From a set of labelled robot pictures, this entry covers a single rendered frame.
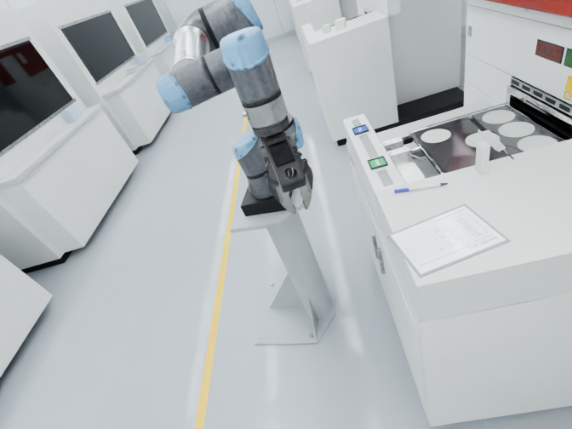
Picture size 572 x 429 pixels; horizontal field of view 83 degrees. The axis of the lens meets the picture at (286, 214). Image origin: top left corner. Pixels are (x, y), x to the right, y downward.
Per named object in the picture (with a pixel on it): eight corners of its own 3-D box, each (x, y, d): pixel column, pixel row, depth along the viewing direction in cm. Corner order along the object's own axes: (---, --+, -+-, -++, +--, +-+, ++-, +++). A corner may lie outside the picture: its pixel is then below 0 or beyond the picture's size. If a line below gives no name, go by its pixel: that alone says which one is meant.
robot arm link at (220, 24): (268, 151, 130) (197, 4, 93) (302, 136, 129) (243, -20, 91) (274, 168, 121) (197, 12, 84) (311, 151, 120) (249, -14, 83)
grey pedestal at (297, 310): (254, 346, 179) (181, 246, 130) (268, 281, 212) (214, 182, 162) (346, 343, 164) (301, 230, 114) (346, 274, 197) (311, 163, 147)
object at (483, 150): (495, 163, 89) (500, 118, 80) (503, 169, 85) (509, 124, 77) (472, 168, 89) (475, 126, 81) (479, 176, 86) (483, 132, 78)
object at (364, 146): (368, 141, 145) (363, 113, 137) (409, 219, 102) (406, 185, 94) (348, 147, 147) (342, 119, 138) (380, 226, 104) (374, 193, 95)
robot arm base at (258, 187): (249, 203, 127) (237, 183, 122) (253, 182, 139) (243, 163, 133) (284, 191, 124) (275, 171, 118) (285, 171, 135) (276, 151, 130)
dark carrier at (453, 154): (506, 105, 120) (506, 104, 119) (574, 149, 93) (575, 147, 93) (413, 134, 125) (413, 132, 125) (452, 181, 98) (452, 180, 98)
